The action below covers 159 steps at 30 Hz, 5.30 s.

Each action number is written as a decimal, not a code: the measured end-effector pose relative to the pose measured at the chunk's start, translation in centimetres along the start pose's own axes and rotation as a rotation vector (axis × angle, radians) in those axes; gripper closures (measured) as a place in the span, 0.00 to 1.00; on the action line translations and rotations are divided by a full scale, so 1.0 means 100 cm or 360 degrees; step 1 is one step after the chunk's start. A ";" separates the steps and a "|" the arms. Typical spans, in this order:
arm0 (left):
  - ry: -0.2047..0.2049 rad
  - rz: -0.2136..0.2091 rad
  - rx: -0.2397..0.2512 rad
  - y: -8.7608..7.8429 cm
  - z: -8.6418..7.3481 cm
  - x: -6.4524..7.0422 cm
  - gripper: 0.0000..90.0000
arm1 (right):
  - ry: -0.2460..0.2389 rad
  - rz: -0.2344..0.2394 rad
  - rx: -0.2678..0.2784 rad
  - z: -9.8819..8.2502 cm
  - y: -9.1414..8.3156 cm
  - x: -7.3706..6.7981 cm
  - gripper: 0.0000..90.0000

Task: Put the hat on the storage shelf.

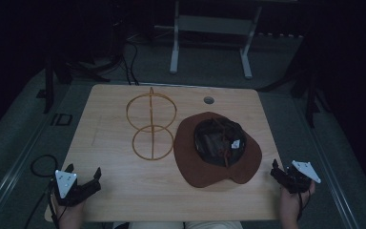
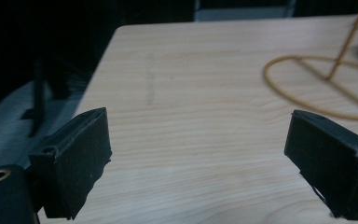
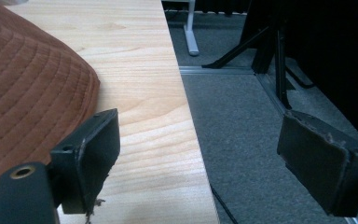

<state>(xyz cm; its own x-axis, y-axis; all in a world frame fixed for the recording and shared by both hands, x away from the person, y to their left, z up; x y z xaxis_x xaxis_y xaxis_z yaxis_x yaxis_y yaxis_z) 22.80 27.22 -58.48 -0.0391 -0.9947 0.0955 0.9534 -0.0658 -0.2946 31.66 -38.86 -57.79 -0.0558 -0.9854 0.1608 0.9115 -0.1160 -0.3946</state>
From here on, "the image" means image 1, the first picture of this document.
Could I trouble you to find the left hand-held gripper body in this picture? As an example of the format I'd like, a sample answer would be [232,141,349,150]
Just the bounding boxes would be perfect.
[51,169,93,208]

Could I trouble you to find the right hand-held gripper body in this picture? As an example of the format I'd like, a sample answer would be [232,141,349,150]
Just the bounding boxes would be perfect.
[270,159,322,195]

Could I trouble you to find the brown brimmed hat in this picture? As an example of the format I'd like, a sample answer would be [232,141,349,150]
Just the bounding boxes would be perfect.
[173,111,263,189]

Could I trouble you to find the gold wire hat stand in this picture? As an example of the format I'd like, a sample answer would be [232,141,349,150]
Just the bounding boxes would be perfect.
[126,86,178,161]

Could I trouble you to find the person's right hand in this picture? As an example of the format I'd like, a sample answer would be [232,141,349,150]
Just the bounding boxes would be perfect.
[278,180,316,229]

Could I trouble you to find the person's left hand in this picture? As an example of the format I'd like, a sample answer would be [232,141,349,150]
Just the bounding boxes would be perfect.
[51,194,88,229]

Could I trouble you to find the black metal stand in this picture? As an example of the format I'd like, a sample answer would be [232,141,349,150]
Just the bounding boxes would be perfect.
[256,61,332,129]
[36,52,112,115]

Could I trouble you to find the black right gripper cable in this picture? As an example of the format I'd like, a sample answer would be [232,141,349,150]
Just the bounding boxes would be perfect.
[295,191,312,221]

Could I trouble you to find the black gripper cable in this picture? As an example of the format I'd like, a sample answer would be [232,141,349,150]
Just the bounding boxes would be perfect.
[295,191,312,221]
[23,154,60,229]

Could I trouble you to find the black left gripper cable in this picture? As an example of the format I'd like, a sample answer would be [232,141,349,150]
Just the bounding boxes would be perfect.
[23,154,60,229]

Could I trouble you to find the black rectangular floor bracket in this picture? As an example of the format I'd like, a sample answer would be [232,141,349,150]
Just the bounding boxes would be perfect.
[50,112,74,127]

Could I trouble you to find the black floor cables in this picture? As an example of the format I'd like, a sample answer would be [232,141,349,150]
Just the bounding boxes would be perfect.
[120,40,141,87]

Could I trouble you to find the white metal desk frame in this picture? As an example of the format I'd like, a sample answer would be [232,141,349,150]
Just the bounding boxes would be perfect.
[153,0,265,80]

